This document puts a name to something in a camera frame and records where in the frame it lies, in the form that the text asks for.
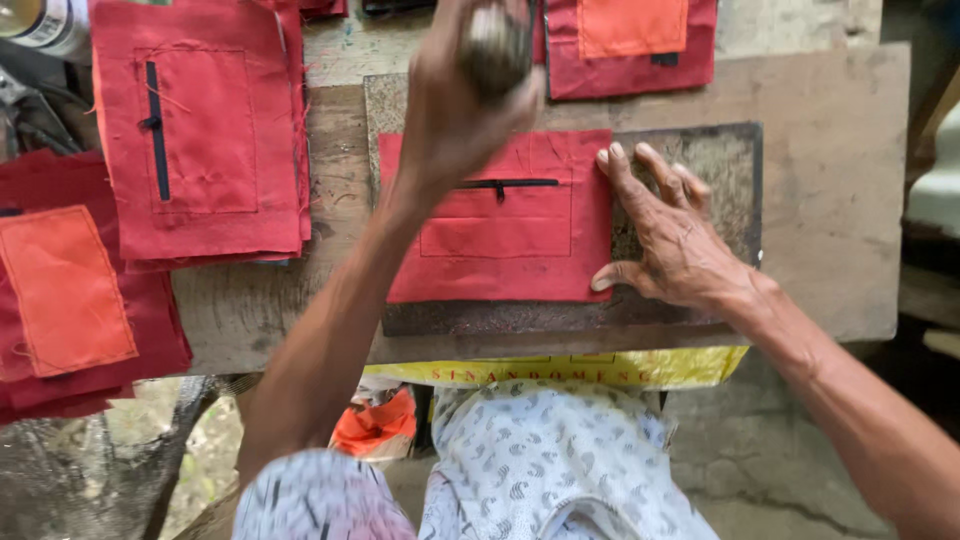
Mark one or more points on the white patterned shorts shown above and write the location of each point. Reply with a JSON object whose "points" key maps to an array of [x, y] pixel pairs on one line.
{"points": [[547, 465]]}

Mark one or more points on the red fabric scraps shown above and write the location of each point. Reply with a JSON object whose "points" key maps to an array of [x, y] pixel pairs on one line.
{"points": [[324, 7]]}

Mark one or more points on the black flat object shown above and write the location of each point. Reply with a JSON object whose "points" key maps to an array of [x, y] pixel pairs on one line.
{"points": [[394, 6]]}

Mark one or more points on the clear bottle with label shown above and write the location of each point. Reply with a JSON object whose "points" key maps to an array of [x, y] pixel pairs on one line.
{"points": [[41, 22]]}

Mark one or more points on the person's right hand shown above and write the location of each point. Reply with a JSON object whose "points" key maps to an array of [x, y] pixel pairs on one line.
{"points": [[679, 240]]}

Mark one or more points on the red zippered fabric piece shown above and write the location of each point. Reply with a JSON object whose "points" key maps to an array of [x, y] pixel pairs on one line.
{"points": [[495, 247]]}

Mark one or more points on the yellow woven sack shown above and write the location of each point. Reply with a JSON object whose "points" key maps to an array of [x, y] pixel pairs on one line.
{"points": [[562, 369]]}

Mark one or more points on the dark machine parts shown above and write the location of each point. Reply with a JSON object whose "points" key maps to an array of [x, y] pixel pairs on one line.
{"points": [[37, 112]]}

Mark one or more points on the person's left fingers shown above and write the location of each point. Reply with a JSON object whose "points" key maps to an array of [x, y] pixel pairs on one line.
{"points": [[525, 101]]}

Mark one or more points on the dark worn metal plate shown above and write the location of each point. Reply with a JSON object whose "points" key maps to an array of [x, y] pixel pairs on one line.
{"points": [[697, 157]]}

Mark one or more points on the stack of red zippered panels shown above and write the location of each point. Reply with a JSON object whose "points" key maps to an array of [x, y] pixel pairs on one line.
{"points": [[210, 142]]}

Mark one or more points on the dark worn mallet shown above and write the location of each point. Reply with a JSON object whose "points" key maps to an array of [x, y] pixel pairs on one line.
{"points": [[495, 52]]}

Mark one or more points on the stack of red orange-pocket panels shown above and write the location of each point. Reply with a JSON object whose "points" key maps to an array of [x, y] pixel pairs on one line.
{"points": [[67, 292]]}

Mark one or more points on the red panel with orange pocket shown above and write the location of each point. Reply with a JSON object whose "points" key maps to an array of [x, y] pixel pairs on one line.
{"points": [[630, 45]]}

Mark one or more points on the person's left hand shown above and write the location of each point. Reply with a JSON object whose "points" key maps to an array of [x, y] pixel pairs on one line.
{"points": [[442, 112]]}

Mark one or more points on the white plastic object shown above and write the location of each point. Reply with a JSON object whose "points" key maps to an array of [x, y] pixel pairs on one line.
{"points": [[937, 195]]}

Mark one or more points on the orange cloth scraps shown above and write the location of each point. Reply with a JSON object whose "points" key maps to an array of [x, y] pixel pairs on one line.
{"points": [[375, 427]]}

